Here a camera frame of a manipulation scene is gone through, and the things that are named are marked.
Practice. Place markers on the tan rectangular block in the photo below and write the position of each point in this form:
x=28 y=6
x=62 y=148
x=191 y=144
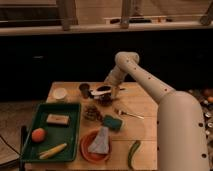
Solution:
x=57 y=119

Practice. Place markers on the green sponge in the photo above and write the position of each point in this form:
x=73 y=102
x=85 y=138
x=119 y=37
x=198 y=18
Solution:
x=112 y=123

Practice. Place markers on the orange ball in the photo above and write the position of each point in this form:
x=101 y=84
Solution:
x=38 y=135

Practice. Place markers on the dark purple bowl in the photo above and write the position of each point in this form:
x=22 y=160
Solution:
x=105 y=100

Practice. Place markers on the dark metal cup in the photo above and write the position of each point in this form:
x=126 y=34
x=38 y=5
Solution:
x=85 y=90

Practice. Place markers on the green plastic tray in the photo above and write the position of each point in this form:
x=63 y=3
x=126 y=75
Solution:
x=55 y=134

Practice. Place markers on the grey folded cloth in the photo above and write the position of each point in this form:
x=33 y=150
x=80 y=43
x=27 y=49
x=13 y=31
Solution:
x=100 y=144

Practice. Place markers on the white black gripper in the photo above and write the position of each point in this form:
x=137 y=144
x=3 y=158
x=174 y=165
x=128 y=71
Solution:
x=102 y=91

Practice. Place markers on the yellow corn cob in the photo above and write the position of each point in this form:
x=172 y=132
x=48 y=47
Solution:
x=53 y=151

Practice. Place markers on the orange plate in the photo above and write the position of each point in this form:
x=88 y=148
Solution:
x=94 y=158

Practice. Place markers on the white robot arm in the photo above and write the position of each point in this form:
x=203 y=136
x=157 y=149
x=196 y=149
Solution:
x=181 y=137

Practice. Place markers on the silver fork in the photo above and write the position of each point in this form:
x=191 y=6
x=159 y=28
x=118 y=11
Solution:
x=120 y=112

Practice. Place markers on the white small bowl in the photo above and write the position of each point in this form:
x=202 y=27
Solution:
x=60 y=94

